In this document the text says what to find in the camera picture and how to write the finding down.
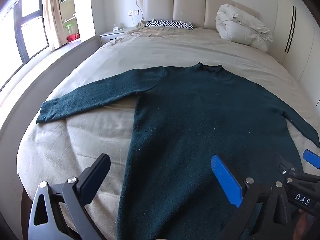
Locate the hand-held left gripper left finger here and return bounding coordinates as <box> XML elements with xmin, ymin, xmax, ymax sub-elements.
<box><xmin>28</xmin><ymin>153</ymin><xmax>111</xmax><ymax>240</ymax></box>

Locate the beige bed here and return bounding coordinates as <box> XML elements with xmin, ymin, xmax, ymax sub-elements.
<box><xmin>0</xmin><ymin>26</ymin><xmax>320</xmax><ymax>240</ymax></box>

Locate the dark green sweater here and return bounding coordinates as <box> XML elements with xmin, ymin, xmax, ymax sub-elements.
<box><xmin>36</xmin><ymin>62</ymin><xmax>320</xmax><ymax>240</ymax></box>

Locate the person's right hand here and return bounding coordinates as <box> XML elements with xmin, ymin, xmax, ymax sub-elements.
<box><xmin>294</xmin><ymin>211</ymin><xmax>320</xmax><ymax>240</ymax></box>

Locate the white folded duvet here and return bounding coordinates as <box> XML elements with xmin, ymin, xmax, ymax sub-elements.
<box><xmin>215</xmin><ymin>4</ymin><xmax>274</xmax><ymax>52</ymax></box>

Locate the white wall shelf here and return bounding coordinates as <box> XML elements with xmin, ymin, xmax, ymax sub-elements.
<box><xmin>59</xmin><ymin>0</ymin><xmax>78</xmax><ymax>38</ymax></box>

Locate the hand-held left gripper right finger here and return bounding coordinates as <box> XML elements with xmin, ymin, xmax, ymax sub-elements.
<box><xmin>211</xmin><ymin>154</ymin><xmax>291</xmax><ymax>240</ymax></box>

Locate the white nightstand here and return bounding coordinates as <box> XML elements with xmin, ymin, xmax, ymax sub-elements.
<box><xmin>99</xmin><ymin>28</ymin><xmax>125</xmax><ymax>46</ymax></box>

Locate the beige curtain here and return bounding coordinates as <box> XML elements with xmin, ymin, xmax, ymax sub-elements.
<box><xmin>42</xmin><ymin>0</ymin><xmax>63</xmax><ymax>51</ymax></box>

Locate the black wardrobe handle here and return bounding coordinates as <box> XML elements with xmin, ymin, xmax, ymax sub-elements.
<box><xmin>285</xmin><ymin>6</ymin><xmax>294</xmax><ymax>54</ymax></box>
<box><xmin>290</xmin><ymin>7</ymin><xmax>297</xmax><ymax>42</ymax></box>

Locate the white cable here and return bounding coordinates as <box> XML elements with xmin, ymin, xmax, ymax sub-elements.
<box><xmin>136</xmin><ymin>1</ymin><xmax>146</xmax><ymax>22</ymax></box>

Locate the black framed window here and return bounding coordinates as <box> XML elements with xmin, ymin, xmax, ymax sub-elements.
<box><xmin>0</xmin><ymin>0</ymin><xmax>50</xmax><ymax>64</ymax></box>

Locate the zebra print pillow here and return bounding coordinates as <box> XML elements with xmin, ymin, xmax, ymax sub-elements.
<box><xmin>144</xmin><ymin>19</ymin><xmax>194</xmax><ymax>30</ymax></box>

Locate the white wardrobe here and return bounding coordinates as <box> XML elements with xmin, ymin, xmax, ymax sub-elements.
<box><xmin>266</xmin><ymin>0</ymin><xmax>320</xmax><ymax>98</ymax></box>

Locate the beige padded headboard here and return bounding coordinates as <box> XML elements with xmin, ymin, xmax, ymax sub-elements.
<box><xmin>137</xmin><ymin>0</ymin><xmax>259</xmax><ymax>29</ymax></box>

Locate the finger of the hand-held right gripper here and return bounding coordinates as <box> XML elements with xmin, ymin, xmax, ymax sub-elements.
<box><xmin>274</xmin><ymin>155</ymin><xmax>305</xmax><ymax>188</ymax></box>
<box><xmin>303</xmin><ymin>149</ymin><xmax>320</xmax><ymax>168</ymax></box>

